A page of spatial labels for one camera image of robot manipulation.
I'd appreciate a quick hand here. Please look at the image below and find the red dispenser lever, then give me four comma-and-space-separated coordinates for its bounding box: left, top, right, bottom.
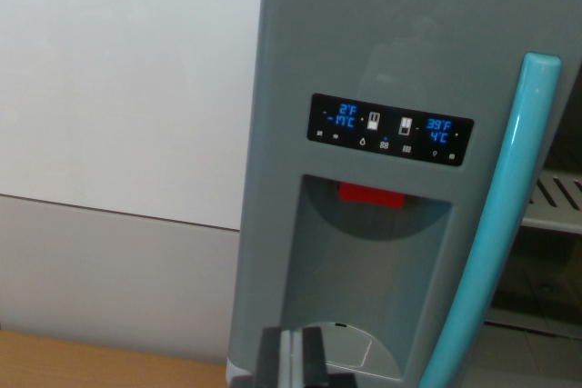
336, 181, 407, 214

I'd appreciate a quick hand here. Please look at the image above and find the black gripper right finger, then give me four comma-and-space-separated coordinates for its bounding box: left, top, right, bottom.
291, 325, 332, 388

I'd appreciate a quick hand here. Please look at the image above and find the grey fridge door with dispenser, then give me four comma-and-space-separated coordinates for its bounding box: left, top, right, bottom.
226, 0, 582, 388

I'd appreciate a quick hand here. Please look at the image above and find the teal door handle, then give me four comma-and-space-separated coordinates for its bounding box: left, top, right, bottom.
417, 53, 563, 388

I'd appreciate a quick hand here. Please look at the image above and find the toy fridge cabinet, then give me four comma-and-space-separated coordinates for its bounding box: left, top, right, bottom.
265, 0, 582, 388

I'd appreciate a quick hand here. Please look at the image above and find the grey slotted fridge shelf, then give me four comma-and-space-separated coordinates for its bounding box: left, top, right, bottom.
520, 168, 582, 231

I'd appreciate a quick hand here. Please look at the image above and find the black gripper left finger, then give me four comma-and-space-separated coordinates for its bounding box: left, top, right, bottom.
253, 325, 293, 388

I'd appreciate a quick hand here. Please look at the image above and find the black temperature display panel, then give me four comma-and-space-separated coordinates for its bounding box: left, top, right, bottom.
306, 93, 476, 168

